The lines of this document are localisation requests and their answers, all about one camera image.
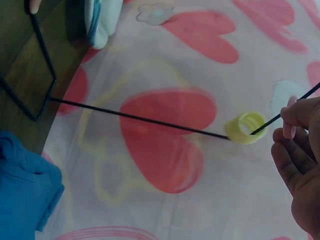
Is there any person's left hand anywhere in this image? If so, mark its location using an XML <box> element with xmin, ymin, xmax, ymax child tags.
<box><xmin>24</xmin><ymin>0</ymin><xmax>42</xmax><ymax>15</ymax></box>

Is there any person's right hand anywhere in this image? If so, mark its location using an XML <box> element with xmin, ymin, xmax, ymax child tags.
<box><xmin>271</xmin><ymin>95</ymin><xmax>320</xmax><ymax>240</ymax></box>

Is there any black wire stand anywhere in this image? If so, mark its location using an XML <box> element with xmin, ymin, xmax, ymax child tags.
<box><xmin>0</xmin><ymin>0</ymin><xmax>232</xmax><ymax>141</ymax></box>

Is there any thin black stick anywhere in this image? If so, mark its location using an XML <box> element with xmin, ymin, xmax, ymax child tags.
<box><xmin>249</xmin><ymin>81</ymin><xmax>320</xmax><ymax>136</ymax></box>

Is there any white and light blue cloth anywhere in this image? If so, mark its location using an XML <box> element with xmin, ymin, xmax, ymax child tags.
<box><xmin>83</xmin><ymin>0</ymin><xmax>124</xmax><ymax>50</ymax></box>

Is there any yellow plastic ring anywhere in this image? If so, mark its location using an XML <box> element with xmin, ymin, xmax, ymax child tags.
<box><xmin>223</xmin><ymin>111</ymin><xmax>268</xmax><ymax>146</ymax></box>

